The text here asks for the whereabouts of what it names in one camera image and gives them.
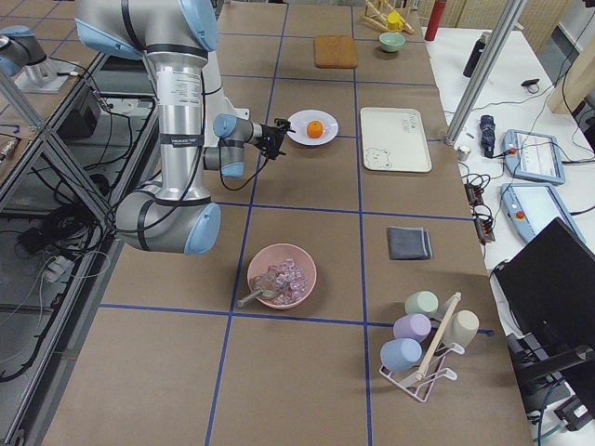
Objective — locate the wooden cutting board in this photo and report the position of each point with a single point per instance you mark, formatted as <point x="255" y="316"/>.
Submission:
<point x="335" y="52"/>

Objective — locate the black power strip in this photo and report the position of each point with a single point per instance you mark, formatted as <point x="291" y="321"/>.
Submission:
<point x="481" y="214"/>

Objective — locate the white wire cup rack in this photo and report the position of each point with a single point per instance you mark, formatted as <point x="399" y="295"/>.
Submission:
<point x="418" y="381"/>

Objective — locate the black monitor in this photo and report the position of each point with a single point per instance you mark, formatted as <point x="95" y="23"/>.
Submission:
<point x="549" y="286"/>

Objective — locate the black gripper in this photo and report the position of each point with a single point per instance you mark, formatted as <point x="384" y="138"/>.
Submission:
<point x="267" y="133"/>

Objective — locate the green bowl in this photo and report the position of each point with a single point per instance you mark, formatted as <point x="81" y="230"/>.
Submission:
<point x="391" y="42"/>

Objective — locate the white round plate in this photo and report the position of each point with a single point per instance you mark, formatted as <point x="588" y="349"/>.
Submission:
<point x="299" y="121"/>

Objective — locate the green cup on rack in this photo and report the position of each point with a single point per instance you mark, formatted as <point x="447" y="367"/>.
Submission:
<point x="423" y="302"/>

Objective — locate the black bottle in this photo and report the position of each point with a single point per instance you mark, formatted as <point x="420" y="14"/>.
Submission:
<point x="474" y="57"/>

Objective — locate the purple cup on rack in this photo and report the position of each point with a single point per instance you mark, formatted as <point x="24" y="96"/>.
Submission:
<point x="415" y="326"/>

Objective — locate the aluminium frame post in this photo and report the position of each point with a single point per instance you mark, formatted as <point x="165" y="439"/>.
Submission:
<point x="499" y="37"/>

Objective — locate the upper teach pendant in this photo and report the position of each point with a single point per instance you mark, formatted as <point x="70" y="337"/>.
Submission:
<point x="533" y="156"/>

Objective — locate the red bottle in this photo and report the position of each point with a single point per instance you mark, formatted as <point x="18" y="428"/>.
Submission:
<point x="435" y="19"/>

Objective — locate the lower teach pendant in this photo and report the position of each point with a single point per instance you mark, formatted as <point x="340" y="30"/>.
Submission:
<point x="532" y="206"/>

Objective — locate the clear ice cubes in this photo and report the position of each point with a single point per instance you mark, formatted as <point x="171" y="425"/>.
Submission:
<point x="291" y="280"/>

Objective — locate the blue cup on rack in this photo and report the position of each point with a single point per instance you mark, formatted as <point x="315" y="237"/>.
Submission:
<point x="399" y="355"/>

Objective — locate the cream bear tray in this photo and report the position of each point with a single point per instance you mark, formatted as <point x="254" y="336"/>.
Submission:
<point x="394" y="140"/>

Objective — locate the metal scoop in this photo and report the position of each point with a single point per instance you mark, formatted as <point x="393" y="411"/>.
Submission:
<point x="264" y="287"/>

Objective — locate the grey folded cloth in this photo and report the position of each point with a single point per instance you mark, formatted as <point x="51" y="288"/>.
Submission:
<point x="409" y="243"/>

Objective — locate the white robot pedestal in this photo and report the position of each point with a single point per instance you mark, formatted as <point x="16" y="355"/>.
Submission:
<point x="216" y="101"/>

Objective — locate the small metal cylinder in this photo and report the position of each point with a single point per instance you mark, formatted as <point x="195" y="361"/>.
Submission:
<point x="463" y="153"/>

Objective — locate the folded dark umbrella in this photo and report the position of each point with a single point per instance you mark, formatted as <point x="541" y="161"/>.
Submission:
<point x="488" y="135"/>

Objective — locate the beige cup on rack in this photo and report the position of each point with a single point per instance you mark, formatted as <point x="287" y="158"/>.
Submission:
<point x="462" y="328"/>

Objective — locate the wooden cup rack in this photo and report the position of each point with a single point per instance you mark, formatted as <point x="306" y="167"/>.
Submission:
<point x="375" y="13"/>

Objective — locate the pink bowl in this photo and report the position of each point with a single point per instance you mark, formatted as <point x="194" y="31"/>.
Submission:
<point x="275" y="254"/>

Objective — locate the yellow cup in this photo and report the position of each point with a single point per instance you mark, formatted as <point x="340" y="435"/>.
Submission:
<point x="395" y="22"/>

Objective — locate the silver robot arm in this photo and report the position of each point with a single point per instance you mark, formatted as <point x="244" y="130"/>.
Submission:
<point x="199" y="129"/>
<point x="19" y="48"/>

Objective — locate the teach pendant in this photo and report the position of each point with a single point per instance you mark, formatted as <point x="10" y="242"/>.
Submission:
<point x="532" y="206"/>
<point x="533" y="156"/>

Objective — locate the orange fruit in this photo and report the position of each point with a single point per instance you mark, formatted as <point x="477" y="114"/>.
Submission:
<point x="314" y="129"/>

